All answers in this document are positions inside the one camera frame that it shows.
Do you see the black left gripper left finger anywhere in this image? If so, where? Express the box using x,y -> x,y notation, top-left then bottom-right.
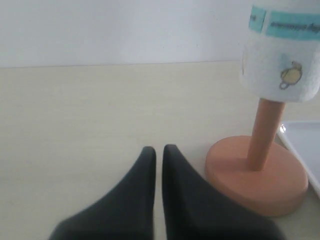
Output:
49,146 -> 157,240

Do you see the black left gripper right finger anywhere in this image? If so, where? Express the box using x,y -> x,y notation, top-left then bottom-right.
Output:
162,144 -> 286,240

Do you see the white patterned paper towel roll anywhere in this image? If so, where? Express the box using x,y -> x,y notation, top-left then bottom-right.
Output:
240,0 -> 320,103

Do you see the wooden paper towel holder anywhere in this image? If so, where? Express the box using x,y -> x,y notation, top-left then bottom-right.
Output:
205,98 -> 309,217

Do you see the white rectangular tray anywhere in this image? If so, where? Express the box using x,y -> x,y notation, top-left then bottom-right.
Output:
277,120 -> 320,195

